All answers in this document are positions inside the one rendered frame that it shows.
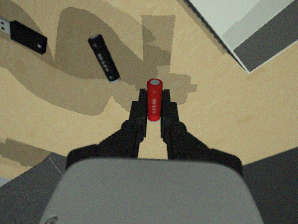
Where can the black usb stick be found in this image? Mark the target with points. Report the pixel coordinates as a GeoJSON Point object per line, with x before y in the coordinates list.
{"type": "Point", "coordinates": [24, 35]}

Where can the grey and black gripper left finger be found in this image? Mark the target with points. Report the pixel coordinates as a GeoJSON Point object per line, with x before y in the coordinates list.
{"type": "Point", "coordinates": [124, 142]}

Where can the red battery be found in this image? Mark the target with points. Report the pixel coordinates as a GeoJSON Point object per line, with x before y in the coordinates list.
{"type": "Point", "coordinates": [154, 97]}

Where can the grey rack of three bins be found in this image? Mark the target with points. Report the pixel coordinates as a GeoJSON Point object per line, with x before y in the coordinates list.
{"type": "Point", "coordinates": [256, 30]}

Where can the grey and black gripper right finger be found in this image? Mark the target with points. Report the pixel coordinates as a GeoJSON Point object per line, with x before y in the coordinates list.
{"type": "Point", "coordinates": [181, 145]}

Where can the black battery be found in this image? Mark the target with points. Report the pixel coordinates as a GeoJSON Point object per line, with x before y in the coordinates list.
{"type": "Point", "coordinates": [104, 58]}

